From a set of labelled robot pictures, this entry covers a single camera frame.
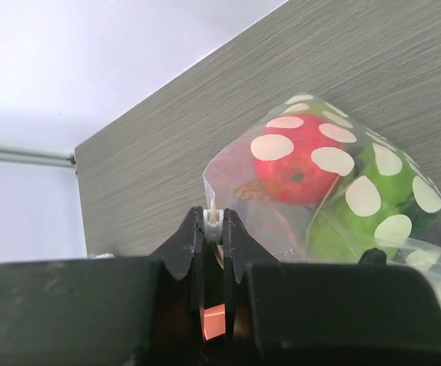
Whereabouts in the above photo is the dark purple fake fruit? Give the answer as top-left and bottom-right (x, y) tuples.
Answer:
(397, 194), (441, 247)

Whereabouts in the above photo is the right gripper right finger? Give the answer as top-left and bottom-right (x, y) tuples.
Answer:
(223, 210), (441, 365)

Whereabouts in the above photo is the left aluminium frame post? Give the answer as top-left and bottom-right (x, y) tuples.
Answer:
(0, 145), (76, 169)

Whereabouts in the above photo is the green fake apple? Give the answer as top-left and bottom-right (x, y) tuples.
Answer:
(307, 143), (441, 262)

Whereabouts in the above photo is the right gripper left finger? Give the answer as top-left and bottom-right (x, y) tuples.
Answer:
(0, 207), (204, 365)

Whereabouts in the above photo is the clear polka dot zip bag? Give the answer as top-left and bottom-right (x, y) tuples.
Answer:
(203, 92), (441, 299)

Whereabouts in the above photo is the red fake apple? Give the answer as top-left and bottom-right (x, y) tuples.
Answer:
(250, 114), (357, 205)

